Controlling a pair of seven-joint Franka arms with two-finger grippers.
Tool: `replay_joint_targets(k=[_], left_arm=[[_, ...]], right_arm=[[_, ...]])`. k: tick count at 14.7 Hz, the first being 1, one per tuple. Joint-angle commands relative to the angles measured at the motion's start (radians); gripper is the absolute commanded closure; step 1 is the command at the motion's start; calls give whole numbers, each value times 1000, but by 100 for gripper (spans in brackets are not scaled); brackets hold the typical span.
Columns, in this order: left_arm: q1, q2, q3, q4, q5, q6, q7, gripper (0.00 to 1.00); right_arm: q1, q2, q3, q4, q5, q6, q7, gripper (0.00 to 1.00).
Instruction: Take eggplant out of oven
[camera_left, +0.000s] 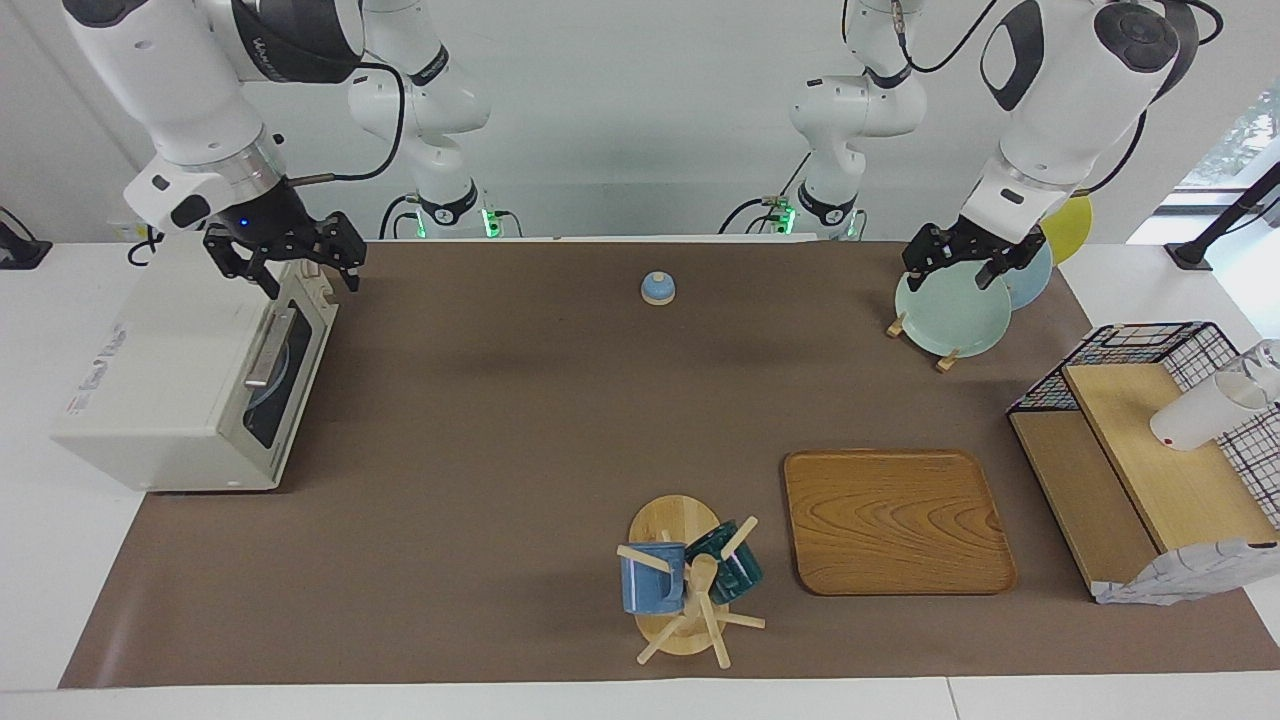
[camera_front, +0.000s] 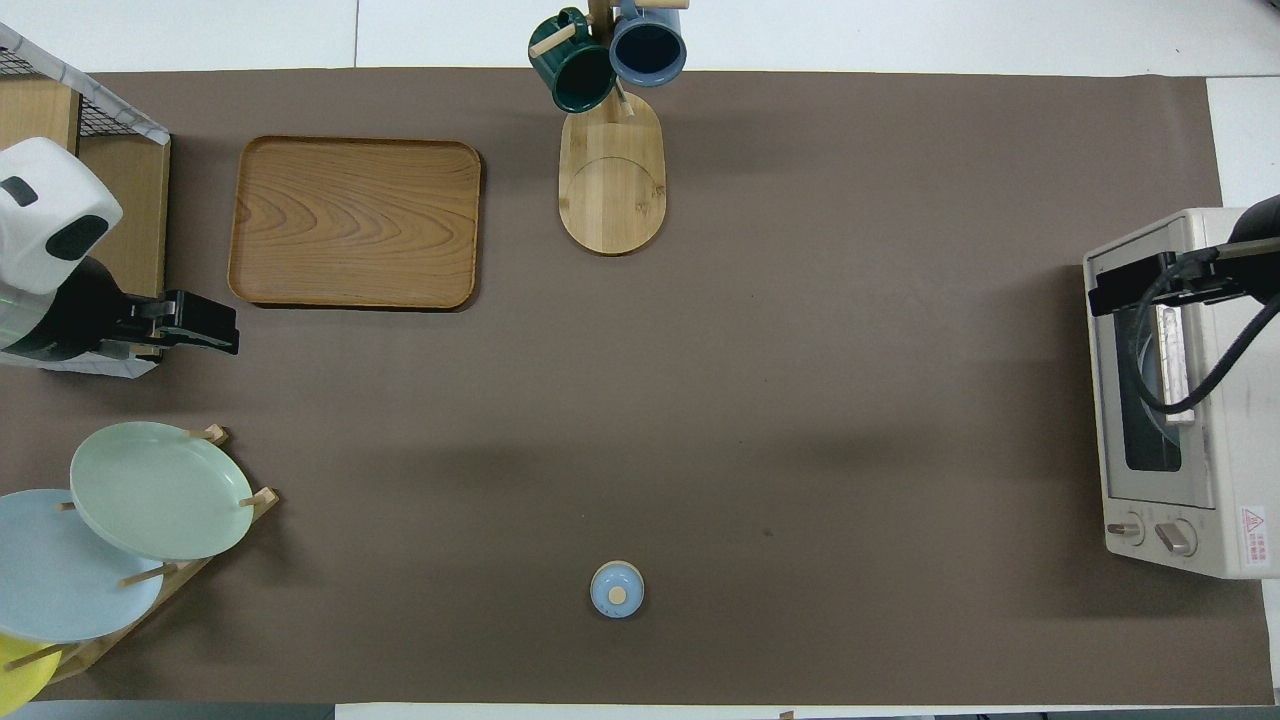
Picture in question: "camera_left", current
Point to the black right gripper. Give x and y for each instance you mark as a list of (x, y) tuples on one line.
[(265, 225)]

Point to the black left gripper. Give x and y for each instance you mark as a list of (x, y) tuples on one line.
[(975, 245)]

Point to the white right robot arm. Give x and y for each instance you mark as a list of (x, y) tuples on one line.
[(180, 80)]

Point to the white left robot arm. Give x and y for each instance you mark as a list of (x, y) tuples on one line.
[(1060, 100)]

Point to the white toaster oven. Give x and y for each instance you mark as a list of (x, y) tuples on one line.
[(160, 380)]

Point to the light green plate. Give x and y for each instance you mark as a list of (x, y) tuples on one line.
[(950, 315)]

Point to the light blue racked plate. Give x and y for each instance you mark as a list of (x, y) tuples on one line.
[(1030, 285)]

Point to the wooden plate rack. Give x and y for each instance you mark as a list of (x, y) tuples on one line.
[(946, 361)]

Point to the yellow plate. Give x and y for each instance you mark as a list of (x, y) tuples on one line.
[(1070, 225)]

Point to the black clamp stand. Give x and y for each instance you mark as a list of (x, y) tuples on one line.
[(1190, 255)]

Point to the rectangular wooden tray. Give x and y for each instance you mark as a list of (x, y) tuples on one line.
[(895, 520)]

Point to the two-tier wooden shelf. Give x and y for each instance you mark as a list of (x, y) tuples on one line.
[(1150, 450)]

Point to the brown table mat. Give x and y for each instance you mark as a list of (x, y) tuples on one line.
[(500, 450)]

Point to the white cup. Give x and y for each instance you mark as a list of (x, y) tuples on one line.
[(1195, 415)]

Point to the blue dome bell wooden knob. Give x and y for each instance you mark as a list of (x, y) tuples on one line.
[(658, 290)]

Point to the clear glass cup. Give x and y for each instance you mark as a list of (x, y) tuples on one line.
[(1268, 365)]

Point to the dark green mug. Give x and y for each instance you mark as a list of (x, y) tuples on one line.
[(740, 575)]

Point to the wooden mug tree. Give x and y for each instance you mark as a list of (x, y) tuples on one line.
[(670, 520)]

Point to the blue mug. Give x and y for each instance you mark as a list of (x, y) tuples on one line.
[(650, 585)]

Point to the black bracket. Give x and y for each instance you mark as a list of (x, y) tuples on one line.
[(25, 255)]

